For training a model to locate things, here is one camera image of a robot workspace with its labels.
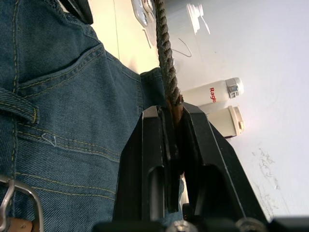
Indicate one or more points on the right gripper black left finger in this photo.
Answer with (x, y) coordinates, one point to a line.
(142, 169)

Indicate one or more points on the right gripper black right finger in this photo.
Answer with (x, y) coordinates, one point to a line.
(212, 174)

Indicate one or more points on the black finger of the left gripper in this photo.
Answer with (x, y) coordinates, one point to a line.
(79, 10)

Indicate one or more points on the brown braided belt with buckle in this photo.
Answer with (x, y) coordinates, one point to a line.
(166, 60)

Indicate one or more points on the blue denim shorts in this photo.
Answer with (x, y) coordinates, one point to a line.
(72, 108)

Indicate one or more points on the cream tumbler with lid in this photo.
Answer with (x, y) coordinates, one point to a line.
(222, 120)

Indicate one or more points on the white plastic object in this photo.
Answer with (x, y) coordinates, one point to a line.
(143, 10)

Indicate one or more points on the white bottle with red print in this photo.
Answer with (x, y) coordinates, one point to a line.
(205, 93)

